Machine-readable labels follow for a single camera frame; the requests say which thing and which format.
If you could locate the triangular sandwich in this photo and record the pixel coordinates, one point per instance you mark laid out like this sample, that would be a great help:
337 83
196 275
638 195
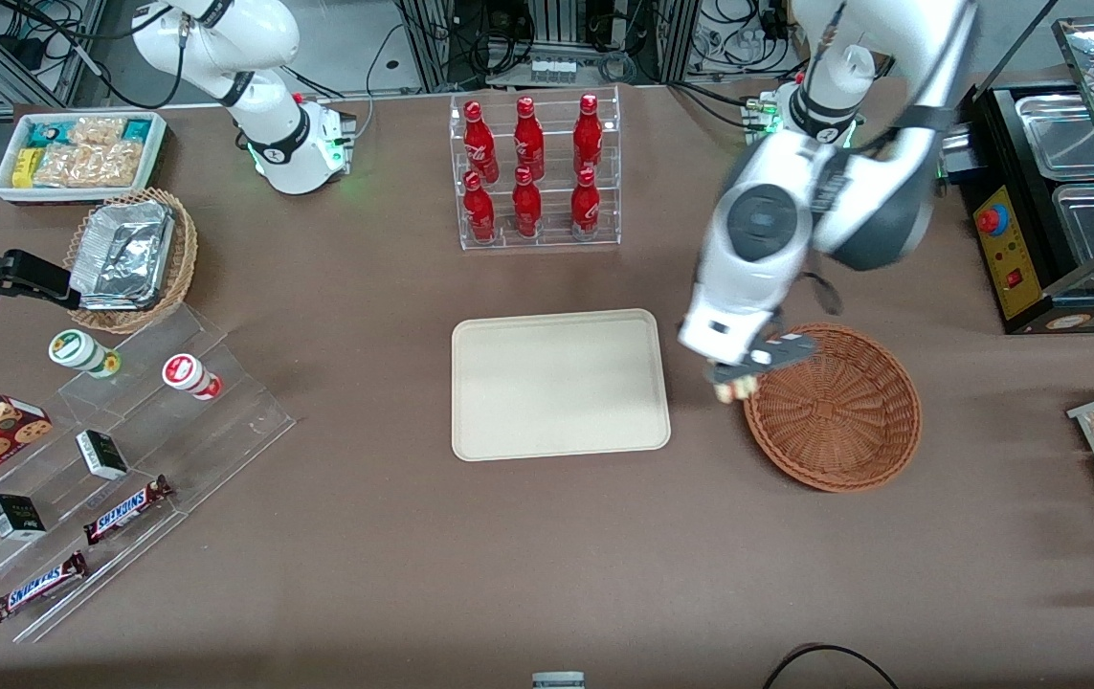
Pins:
736 389

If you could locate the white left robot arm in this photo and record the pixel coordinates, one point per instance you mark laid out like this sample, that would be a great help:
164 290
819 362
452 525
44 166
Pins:
881 211

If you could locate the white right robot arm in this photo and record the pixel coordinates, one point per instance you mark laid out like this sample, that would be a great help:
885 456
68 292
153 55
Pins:
259 38

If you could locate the brown round wicker basket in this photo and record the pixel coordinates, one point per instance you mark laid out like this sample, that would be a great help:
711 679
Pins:
843 421

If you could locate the light tan wicker basket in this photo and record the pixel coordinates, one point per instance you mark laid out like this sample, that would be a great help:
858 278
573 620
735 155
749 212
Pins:
185 249

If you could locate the beige plastic serving tray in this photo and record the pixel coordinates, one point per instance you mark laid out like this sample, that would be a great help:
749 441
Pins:
561 383

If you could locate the aluminium foil container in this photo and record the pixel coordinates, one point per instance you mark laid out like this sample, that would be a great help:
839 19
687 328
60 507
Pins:
125 212
121 268

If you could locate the green lid yoghurt cup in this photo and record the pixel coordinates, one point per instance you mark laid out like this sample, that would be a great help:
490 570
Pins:
78 349

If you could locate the white rectangular snack bin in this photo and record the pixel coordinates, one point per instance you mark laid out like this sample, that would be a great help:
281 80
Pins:
6 187

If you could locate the yellow snack packet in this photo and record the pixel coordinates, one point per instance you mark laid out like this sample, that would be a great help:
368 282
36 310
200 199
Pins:
24 167

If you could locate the large clear cracker bag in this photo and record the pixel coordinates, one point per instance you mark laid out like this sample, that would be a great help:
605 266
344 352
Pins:
92 165

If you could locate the green snack packet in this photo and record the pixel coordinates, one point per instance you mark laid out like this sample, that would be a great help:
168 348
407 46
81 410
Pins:
44 134

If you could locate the small clear cracker bag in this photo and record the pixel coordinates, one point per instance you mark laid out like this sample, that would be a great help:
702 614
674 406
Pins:
97 130

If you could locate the teal snack packet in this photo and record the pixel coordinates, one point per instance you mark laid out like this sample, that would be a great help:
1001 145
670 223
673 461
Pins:
138 129

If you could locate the red lid yoghurt cup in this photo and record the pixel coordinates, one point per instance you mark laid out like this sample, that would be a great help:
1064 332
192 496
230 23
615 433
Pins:
185 371

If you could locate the red cola bottle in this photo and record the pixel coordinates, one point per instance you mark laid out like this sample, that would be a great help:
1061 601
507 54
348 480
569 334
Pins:
528 139
526 206
479 212
480 144
585 204
588 134

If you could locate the small black carton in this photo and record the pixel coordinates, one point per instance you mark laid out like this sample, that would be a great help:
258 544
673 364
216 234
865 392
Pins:
15 517
101 455

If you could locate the clear acrylic stepped shelf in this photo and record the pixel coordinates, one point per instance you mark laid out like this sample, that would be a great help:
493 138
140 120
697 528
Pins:
173 450

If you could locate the black hot food warmer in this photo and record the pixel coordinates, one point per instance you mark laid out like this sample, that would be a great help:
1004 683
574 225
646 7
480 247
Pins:
1015 277

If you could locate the snickers chocolate bar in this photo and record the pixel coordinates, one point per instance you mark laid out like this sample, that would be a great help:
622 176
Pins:
125 510
34 587

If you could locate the clear acrylic bottle rack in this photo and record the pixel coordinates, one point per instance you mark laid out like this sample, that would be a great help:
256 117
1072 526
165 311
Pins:
551 96

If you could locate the white power strip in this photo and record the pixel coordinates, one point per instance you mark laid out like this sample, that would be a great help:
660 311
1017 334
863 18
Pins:
552 70

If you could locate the small grey metal block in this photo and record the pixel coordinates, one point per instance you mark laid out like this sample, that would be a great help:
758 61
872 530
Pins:
558 681

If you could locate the aluminium equipment frame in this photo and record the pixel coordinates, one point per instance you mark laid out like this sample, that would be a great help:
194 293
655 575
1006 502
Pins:
432 43

